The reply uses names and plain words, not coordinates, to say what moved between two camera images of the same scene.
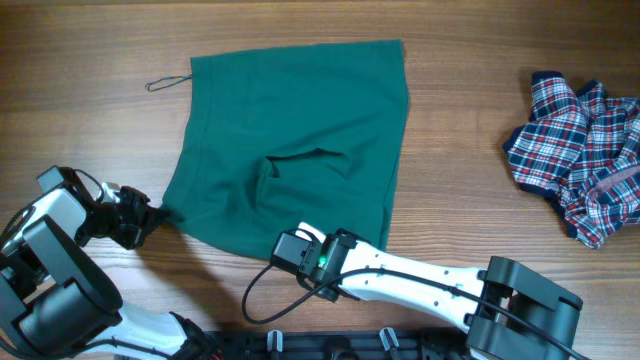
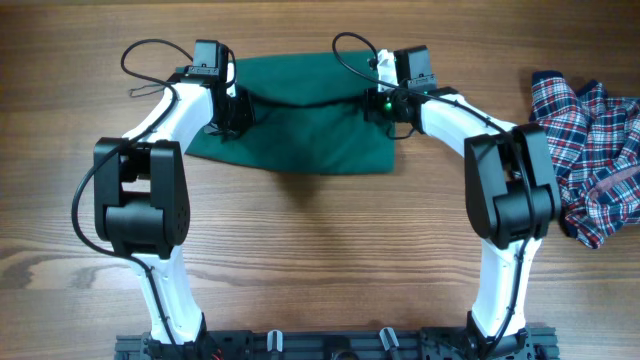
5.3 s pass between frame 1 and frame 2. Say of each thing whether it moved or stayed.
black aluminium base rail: stayed
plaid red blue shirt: stayed
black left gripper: moved
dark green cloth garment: moved
